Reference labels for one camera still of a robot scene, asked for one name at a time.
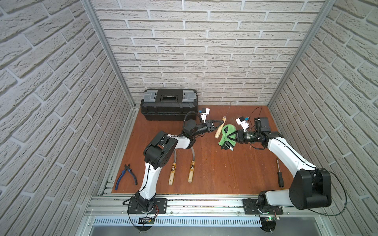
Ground wooden handle sickle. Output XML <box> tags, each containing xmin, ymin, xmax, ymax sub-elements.
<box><xmin>215</xmin><ymin>102</ymin><xmax>232</xmax><ymax>139</ymax></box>
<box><xmin>168</xmin><ymin>150</ymin><xmax>177</xmax><ymax>186</ymax></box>
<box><xmin>188</xmin><ymin>147</ymin><xmax>195</xmax><ymax>183</ymax></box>

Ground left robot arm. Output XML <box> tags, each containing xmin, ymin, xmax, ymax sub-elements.
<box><xmin>135</xmin><ymin>120</ymin><xmax>224</xmax><ymax>210</ymax></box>

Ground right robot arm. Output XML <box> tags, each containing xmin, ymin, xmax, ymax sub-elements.
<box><xmin>219</xmin><ymin>118</ymin><xmax>332</xmax><ymax>210</ymax></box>

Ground black plastic toolbox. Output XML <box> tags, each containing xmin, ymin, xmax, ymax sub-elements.
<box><xmin>140</xmin><ymin>88</ymin><xmax>198</xmax><ymax>121</ymax></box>

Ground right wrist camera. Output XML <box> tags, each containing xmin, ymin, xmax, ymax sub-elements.
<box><xmin>236</xmin><ymin>117</ymin><xmax>250</xmax><ymax>132</ymax></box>

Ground black handled screwdriver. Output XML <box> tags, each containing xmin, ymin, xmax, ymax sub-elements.
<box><xmin>276</xmin><ymin>159</ymin><xmax>284</xmax><ymax>188</ymax></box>

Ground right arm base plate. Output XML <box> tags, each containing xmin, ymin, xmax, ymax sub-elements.
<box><xmin>242</xmin><ymin>198</ymin><xmax>284</xmax><ymax>215</ymax></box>

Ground blue handled pliers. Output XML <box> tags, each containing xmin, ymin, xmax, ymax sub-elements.
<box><xmin>115</xmin><ymin>164</ymin><xmax>138</xmax><ymax>191</ymax></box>

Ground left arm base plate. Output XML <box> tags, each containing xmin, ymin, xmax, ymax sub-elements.
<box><xmin>128</xmin><ymin>197</ymin><xmax>168</xmax><ymax>215</ymax></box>

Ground aluminium front rail frame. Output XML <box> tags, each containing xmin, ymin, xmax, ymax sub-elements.
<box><xmin>75</xmin><ymin>193</ymin><xmax>336</xmax><ymax>236</ymax></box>

